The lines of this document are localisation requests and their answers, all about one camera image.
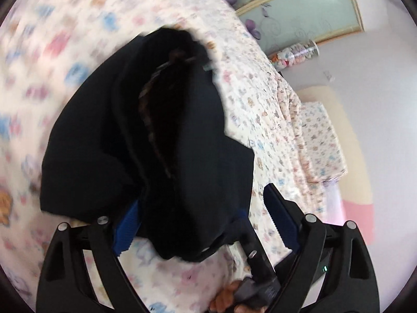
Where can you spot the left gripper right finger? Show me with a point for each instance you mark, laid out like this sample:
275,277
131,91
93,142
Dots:
329,268

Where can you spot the plush toy tube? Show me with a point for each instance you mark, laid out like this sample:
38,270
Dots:
294,55

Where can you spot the floral glass sliding wardrobe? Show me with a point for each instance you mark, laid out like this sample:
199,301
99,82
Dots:
276,24

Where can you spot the cartoon bear fleece blanket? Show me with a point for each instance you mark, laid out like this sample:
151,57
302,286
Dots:
50,47

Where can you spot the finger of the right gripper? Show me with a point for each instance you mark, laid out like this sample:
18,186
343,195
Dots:
241,231

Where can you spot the wall light switch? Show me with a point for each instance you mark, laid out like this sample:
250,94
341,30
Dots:
329,76

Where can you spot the person's right hand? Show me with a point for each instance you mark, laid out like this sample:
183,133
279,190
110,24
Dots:
225,299

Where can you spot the cream bed headboard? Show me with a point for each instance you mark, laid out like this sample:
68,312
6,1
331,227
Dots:
354,186

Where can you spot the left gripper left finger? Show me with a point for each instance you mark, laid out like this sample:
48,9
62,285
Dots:
65,284

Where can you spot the black pants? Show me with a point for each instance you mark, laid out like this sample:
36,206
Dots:
148,126

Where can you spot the pink pillow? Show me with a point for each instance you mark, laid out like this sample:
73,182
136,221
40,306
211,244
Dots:
335,213

